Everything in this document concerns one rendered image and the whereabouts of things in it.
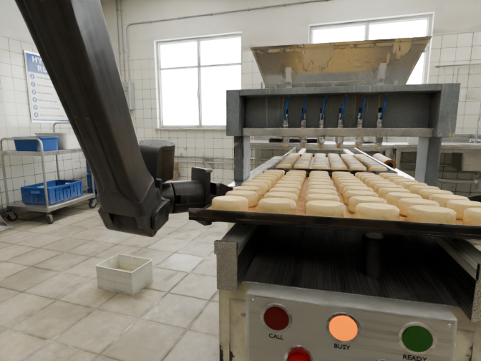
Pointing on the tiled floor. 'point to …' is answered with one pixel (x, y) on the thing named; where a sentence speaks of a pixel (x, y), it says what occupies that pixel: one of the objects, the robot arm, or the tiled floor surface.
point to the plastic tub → (124, 273)
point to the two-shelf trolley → (44, 181)
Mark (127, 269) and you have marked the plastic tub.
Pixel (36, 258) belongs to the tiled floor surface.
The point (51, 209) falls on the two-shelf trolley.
